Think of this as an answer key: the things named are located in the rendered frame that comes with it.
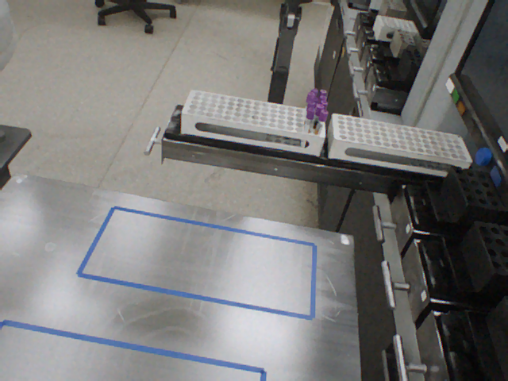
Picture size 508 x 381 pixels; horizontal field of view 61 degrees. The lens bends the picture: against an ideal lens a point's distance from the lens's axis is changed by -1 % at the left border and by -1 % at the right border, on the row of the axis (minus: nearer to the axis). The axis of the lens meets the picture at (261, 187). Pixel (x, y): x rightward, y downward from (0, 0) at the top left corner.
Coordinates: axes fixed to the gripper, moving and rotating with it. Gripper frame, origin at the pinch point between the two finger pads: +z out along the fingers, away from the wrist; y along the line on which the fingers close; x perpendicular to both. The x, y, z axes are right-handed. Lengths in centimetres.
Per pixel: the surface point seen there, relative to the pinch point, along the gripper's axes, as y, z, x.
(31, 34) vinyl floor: -189, 95, -158
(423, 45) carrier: -51, 7, 43
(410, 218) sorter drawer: 18.6, 14.1, 29.4
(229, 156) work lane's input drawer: 6.9, 15.6, -7.2
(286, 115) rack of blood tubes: -0.7, 8.1, 3.2
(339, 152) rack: 5.1, 11.2, 15.3
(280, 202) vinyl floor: -67, 95, 14
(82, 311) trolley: 49, 13, -22
